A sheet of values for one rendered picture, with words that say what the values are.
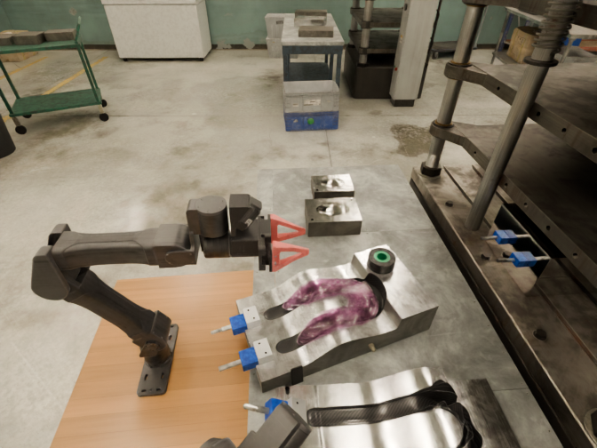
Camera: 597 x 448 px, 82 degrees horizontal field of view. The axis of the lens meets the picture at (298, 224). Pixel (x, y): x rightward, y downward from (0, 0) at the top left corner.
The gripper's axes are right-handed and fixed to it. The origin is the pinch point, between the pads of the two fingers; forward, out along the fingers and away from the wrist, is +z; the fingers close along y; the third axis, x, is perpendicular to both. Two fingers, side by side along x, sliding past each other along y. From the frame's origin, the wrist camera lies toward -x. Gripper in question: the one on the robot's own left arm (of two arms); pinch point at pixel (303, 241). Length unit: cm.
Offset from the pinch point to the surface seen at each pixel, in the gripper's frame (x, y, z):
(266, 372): 33.8, -9.5, -7.9
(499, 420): 31, -25, 42
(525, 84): -18, 45, 70
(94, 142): 127, 307, -184
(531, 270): 28, 14, 75
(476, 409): 31, -23, 38
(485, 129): 10, 79, 88
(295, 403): 25.9, -20.8, -2.4
